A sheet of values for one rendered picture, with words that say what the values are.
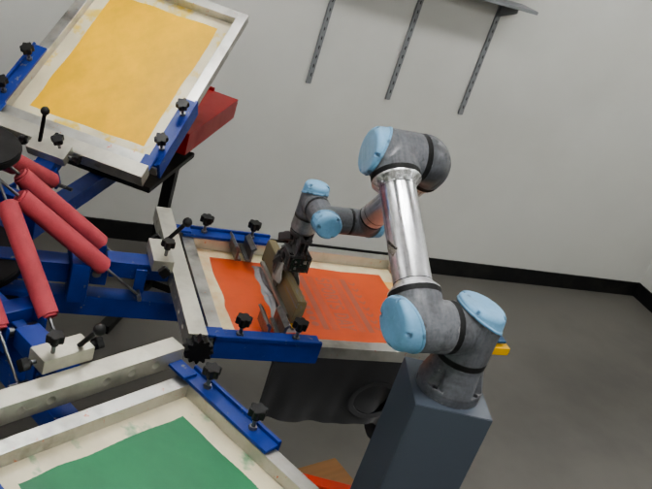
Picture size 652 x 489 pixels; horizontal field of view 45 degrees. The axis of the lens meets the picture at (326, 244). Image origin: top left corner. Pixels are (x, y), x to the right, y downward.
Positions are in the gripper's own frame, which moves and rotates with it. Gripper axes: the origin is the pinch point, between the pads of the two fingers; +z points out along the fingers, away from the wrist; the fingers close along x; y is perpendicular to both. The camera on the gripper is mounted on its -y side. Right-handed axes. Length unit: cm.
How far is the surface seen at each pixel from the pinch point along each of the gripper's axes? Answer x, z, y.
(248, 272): -6.4, 5.2, -12.7
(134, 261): -45.4, -3.8, 2.7
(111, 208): -22, 87, -197
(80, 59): -60, -27, -89
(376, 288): 38.2, 4.9, -10.3
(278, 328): -6.7, 0.5, 22.8
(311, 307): 10.0, 4.6, 4.6
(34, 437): -71, 0, 67
